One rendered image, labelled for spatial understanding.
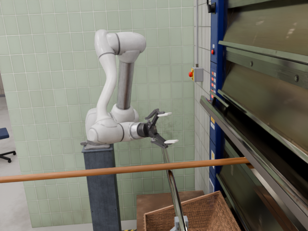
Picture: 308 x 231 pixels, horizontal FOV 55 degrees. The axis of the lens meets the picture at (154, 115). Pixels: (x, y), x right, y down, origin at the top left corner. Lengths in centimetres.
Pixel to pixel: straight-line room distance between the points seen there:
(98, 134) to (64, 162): 138
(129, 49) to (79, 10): 80
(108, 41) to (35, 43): 94
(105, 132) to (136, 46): 63
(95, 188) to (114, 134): 84
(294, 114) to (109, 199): 162
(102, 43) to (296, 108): 116
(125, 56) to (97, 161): 78
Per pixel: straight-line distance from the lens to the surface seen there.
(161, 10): 249
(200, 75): 220
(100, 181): 224
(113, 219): 241
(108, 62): 174
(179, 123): 264
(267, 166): 88
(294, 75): 101
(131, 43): 183
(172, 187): 127
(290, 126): 102
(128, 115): 211
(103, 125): 149
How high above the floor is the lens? 183
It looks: 17 degrees down
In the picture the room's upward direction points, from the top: 3 degrees counter-clockwise
